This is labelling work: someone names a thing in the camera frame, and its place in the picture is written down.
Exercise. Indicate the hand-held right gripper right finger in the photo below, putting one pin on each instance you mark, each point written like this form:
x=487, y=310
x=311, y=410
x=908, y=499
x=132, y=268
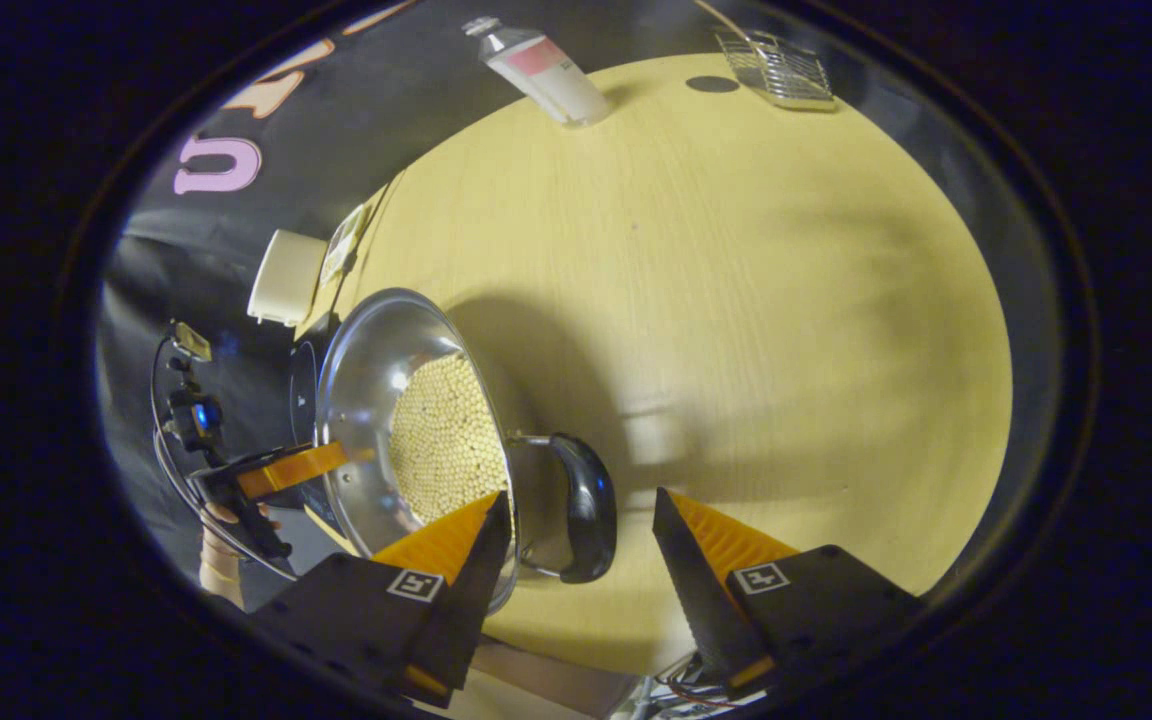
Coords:
x=701, y=590

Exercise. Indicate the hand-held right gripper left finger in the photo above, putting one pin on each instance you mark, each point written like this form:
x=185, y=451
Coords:
x=481, y=580

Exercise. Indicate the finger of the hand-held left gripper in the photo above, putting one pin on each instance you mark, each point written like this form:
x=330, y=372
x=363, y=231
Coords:
x=286, y=470

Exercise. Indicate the black induction cooktop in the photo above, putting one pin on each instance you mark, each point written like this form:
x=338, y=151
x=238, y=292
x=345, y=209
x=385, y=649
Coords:
x=302, y=380

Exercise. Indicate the pile of yellow soybeans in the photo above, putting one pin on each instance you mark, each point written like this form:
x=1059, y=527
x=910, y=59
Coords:
x=446, y=440

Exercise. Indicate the white toaster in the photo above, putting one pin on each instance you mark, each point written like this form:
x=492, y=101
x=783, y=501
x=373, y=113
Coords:
x=286, y=278

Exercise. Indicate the white divided dish of beans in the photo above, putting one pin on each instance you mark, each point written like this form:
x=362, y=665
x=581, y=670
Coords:
x=344, y=245

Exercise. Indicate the white plastic bottle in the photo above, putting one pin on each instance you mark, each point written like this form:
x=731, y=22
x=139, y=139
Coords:
x=556, y=80

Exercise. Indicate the small black round disc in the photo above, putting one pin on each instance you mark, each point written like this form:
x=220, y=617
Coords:
x=713, y=84

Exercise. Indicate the clear glass cup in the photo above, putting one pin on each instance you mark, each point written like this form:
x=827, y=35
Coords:
x=781, y=75

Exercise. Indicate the brown wooden stick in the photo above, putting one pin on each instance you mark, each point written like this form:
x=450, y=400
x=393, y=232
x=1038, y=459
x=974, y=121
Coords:
x=726, y=15

